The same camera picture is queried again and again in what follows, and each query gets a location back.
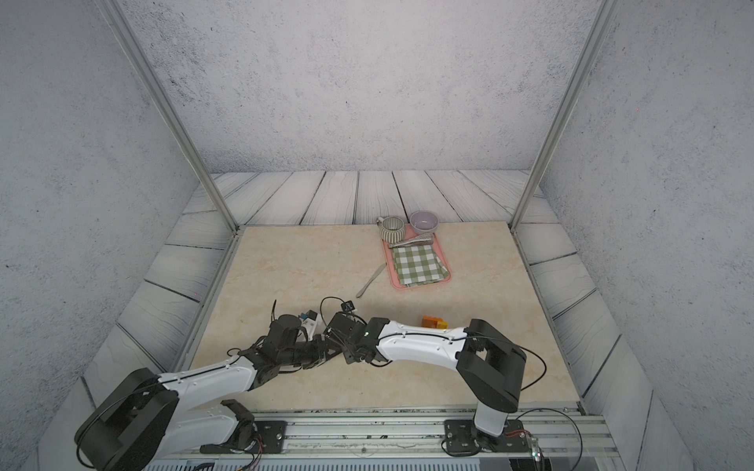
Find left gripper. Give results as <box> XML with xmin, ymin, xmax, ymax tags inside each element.
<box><xmin>278</xmin><ymin>334</ymin><xmax>341</xmax><ymax>370</ymax></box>

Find orange long brick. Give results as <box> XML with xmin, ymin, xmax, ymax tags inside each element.
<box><xmin>421</xmin><ymin>316</ymin><xmax>444</xmax><ymax>329</ymax></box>

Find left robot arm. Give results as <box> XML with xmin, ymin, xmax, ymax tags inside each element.
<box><xmin>74</xmin><ymin>334</ymin><xmax>342</xmax><ymax>470</ymax></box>

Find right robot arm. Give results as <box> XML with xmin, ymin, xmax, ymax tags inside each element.
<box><xmin>324</xmin><ymin>312</ymin><xmax>527</xmax><ymax>438</ymax></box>

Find green checkered cloth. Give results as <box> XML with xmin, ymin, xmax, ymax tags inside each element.
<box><xmin>391</xmin><ymin>245</ymin><xmax>450</xmax><ymax>288</ymax></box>

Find ribbed grey cup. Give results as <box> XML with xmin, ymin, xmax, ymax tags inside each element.
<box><xmin>376</xmin><ymin>216</ymin><xmax>406</xmax><ymax>245</ymax></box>

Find pink tray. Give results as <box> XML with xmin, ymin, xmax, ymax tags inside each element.
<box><xmin>382</xmin><ymin>235</ymin><xmax>452</xmax><ymax>290</ymax></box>

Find metal tongs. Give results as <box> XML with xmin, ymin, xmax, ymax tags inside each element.
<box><xmin>388</xmin><ymin>233</ymin><xmax>434</xmax><ymax>249</ymax></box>

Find purple bowl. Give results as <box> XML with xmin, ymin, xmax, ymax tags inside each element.
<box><xmin>408</xmin><ymin>210</ymin><xmax>440</xmax><ymax>235</ymax></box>

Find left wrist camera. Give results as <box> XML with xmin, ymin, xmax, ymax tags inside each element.
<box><xmin>262</xmin><ymin>310</ymin><xmax>320</xmax><ymax>351</ymax></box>

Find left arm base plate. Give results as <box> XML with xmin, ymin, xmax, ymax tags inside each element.
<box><xmin>199</xmin><ymin>421</ymin><xmax>287</xmax><ymax>455</ymax></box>

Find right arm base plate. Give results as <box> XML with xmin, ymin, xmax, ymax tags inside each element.
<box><xmin>441</xmin><ymin>419</ymin><xmax>530</xmax><ymax>457</ymax></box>

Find aluminium front rail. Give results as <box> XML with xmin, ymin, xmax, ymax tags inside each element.
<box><xmin>143</xmin><ymin>407</ymin><xmax>624</xmax><ymax>470</ymax></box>

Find left aluminium frame post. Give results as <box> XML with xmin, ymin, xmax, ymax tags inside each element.
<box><xmin>96</xmin><ymin>0</ymin><xmax>240</xmax><ymax>235</ymax></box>

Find aluminium frame post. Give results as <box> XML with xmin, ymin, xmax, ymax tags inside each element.
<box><xmin>96</xmin><ymin>0</ymin><xmax>240</xmax><ymax>235</ymax></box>
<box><xmin>509</xmin><ymin>0</ymin><xmax>620</xmax><ymax>234</ymax></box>

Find right aluminium frame post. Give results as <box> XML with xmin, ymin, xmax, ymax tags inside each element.
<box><xmin>509</xmin><ymin>0</ymin><xmax>620</xmax><ymax>234</ymax></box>

